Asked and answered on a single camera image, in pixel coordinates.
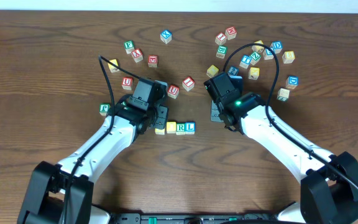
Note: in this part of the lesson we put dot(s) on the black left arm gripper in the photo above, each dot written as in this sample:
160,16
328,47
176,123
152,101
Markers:
161,117

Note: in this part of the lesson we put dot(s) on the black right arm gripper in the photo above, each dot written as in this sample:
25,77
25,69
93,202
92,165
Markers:
215,112

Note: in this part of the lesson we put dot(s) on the yellow C letter block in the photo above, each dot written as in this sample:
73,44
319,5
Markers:
160,131

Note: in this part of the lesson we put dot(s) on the yellow O letter block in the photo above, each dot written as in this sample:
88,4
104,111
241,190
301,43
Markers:
171,127

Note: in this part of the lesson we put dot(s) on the green R letter block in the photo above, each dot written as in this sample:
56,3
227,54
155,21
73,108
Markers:
180,129

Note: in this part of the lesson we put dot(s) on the blue L letter block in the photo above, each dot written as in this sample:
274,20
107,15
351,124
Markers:
190,128

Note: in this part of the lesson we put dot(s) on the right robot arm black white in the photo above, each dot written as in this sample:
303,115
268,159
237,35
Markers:
329,183

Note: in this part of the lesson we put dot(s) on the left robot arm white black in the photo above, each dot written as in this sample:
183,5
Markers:
63,192

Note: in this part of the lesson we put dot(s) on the red U letter block middle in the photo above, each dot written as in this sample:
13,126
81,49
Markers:
173,91

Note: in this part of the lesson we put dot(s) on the red u letter block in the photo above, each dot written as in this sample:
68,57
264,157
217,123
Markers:
173,91
127,83

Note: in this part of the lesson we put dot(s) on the red I block middle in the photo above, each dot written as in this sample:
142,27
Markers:
188,83

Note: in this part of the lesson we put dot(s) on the red i block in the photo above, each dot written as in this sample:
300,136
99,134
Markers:
220,39
188,83

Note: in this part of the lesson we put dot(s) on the yellow block centre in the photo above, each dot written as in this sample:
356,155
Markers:
212,71

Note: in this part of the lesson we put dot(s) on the blue 2 number block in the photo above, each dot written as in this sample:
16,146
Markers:
233,71

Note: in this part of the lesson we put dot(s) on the red U letter block left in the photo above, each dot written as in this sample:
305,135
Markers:
127,83

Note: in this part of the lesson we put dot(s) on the yellow block right middle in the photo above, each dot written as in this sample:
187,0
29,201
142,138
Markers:
254,73

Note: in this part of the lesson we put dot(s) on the green J letter block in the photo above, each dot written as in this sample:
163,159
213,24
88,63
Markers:
104,108

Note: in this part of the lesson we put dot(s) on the blue T letter block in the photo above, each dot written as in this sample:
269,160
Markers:
245,61

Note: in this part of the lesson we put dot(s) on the red E letter block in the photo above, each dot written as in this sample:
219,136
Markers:
153,61

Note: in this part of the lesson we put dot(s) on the green B letter block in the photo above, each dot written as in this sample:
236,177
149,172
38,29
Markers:
221,51

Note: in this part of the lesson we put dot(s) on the green Z letter block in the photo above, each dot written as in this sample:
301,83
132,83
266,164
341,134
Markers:
255,57

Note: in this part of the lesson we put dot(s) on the white green block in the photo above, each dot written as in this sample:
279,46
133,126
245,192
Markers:
283,94

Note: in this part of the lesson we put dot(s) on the red X letter block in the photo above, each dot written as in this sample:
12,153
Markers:
137,55

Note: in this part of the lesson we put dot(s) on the yellow block far left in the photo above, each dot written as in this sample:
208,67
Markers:
113,65

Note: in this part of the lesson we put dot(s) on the red I block top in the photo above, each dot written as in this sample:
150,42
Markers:
220,39

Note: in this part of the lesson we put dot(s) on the yellow block top right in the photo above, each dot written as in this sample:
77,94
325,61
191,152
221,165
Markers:
258,48

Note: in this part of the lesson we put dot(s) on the blue 5 number block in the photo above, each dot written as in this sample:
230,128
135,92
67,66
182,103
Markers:
268,53

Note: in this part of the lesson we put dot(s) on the blue D block right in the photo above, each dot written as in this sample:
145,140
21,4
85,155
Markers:
292,82

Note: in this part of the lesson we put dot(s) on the blue d block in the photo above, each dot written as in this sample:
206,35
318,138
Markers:
276,46
292,82

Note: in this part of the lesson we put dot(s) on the green F letter block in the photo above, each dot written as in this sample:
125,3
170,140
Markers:
129,46

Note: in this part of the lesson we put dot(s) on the red M letter block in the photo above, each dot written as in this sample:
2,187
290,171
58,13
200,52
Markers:
230,32

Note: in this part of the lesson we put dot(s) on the blue X letter block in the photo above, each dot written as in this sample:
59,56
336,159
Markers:
166,36

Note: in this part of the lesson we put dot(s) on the blue D block top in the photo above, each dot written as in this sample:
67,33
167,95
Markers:
276,46

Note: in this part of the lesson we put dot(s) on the yellow 8 number block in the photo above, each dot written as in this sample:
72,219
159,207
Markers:
288,57

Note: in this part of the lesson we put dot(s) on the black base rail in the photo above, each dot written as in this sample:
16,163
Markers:
136,218

